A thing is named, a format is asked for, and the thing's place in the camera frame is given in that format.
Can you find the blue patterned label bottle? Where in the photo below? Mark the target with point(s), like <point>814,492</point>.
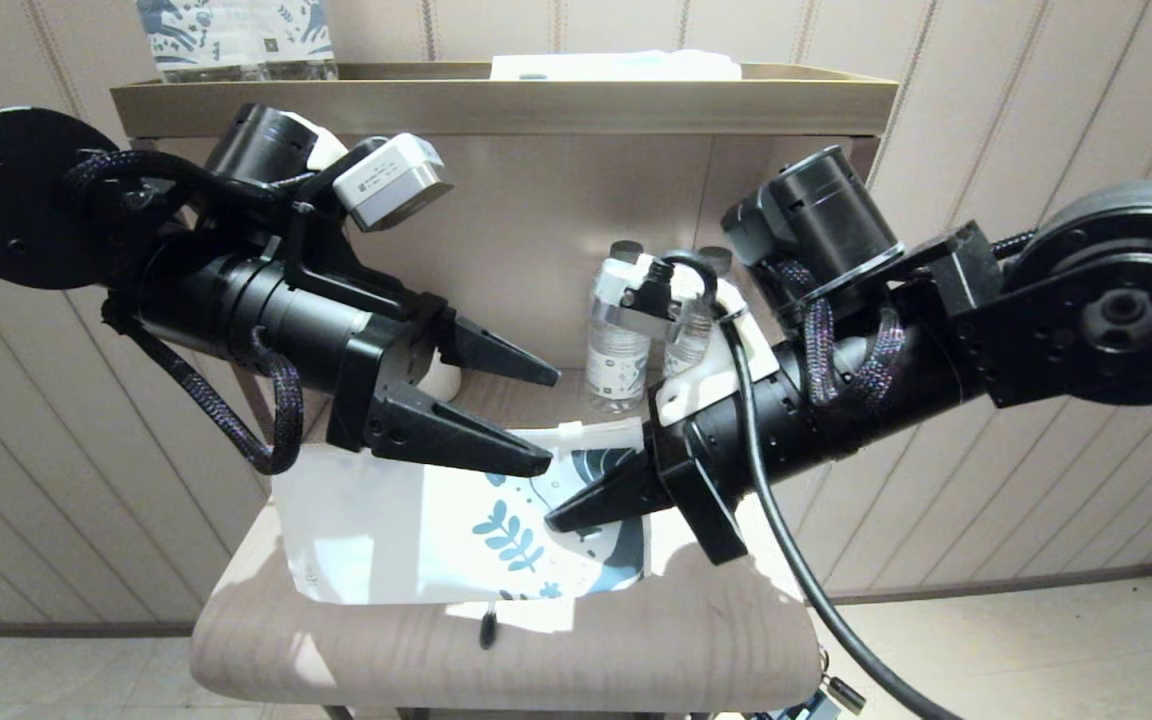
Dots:
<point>301,30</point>

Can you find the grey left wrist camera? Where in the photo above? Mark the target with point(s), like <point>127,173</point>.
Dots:
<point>391,180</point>

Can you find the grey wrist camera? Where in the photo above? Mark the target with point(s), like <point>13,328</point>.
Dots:
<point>391,180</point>
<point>651,300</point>

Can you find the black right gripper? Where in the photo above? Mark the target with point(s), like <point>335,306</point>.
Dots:
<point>786,430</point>

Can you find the black left camera bracket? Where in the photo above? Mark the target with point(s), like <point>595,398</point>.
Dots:
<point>311,250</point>

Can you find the white ribbed mug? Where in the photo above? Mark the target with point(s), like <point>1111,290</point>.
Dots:
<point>441,380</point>

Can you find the white blue-patterned zip pouch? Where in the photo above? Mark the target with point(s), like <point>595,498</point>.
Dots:
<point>366,530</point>

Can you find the clear plastic water bottle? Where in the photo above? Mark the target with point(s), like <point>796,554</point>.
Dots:
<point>616,370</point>
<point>688,345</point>

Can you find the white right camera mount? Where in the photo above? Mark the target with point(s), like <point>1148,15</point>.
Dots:
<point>706,385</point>

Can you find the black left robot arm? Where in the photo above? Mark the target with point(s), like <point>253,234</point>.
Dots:
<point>6,190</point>

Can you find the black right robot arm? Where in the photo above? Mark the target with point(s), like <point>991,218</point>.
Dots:
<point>1116,300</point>

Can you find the grey toothbrush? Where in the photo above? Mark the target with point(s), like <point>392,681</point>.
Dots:
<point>488,630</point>

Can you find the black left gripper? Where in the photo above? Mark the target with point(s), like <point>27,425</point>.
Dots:
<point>306,330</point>

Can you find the beige wooden shelf cabinet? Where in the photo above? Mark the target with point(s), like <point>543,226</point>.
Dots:
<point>536,200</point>

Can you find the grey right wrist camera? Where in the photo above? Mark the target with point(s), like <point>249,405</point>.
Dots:
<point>651,300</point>

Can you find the patterned bag on shelf top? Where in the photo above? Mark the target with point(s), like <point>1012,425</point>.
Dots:
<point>196,35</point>

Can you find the brown metal tray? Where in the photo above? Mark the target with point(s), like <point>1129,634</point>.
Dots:
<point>496,108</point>

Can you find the white blue flat packet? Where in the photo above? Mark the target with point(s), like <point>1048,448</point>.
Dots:
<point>616,68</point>

